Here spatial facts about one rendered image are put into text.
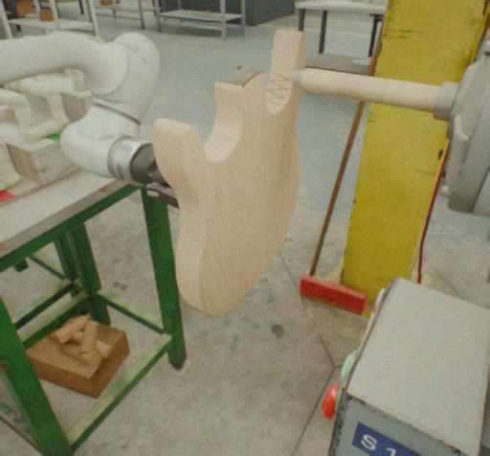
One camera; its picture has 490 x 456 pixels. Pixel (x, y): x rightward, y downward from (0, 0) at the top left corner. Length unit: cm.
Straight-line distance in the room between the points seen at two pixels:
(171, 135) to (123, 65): 39
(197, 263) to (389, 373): 30
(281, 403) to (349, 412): 129
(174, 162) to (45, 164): 62
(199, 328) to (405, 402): 155
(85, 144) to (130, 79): 15
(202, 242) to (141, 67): 42
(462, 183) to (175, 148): 31
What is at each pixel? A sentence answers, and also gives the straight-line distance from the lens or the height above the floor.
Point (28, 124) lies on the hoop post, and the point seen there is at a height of 107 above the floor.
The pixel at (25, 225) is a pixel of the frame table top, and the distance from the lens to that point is 95.
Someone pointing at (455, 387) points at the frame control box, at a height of 112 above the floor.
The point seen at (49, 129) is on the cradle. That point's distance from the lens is 108.
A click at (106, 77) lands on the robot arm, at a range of 83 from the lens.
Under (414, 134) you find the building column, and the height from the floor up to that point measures 86.
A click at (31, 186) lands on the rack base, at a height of 94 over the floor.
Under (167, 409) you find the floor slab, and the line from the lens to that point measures 167.
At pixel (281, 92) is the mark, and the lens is 69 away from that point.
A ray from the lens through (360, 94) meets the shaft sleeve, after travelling 58.
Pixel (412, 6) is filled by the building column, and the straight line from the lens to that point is 146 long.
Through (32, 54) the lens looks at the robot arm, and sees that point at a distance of 73.
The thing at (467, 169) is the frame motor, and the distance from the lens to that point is 47.
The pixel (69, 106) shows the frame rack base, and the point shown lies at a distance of 115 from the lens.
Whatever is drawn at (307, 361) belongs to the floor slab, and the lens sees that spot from 177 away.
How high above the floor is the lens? 142
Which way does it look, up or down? 33 degrees down
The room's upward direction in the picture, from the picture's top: straight up
